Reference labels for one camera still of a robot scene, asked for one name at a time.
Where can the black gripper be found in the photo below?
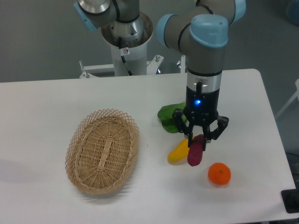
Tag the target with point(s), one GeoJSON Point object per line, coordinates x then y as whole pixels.
{"type": "Point", "coordinates": [200, 110]}

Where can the purple sweet potato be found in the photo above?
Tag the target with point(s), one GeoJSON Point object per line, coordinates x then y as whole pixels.
{"type": "Point", "coordinates": [196, 149]}

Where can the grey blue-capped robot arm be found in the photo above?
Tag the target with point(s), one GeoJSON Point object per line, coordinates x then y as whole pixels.
{"type": "Point", "coordinates": [201, 35]}

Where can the woven wicker basket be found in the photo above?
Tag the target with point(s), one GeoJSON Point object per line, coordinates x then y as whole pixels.
{"type": "Point", "coordinates": [102, 152]}

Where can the yellow mango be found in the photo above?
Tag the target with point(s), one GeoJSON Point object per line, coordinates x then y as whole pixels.
{"type": "Point", "coordinates": [180, 152]}

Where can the green bok choy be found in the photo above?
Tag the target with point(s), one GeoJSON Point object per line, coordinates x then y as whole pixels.
{"type": "Point", "coordinates": [165, 116]}

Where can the orange tangerine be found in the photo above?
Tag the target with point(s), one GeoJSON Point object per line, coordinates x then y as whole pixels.
{"type": "Point", "coordinates": [219, 174]}

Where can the black box at table edge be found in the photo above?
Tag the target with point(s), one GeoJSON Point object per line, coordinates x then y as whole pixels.
{"type": "Point", "coordinates": [291, 200]}

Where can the white table leg frame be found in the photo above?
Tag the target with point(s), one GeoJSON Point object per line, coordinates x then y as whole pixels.
{"type": "Point", "coordinates": [294, 97]}

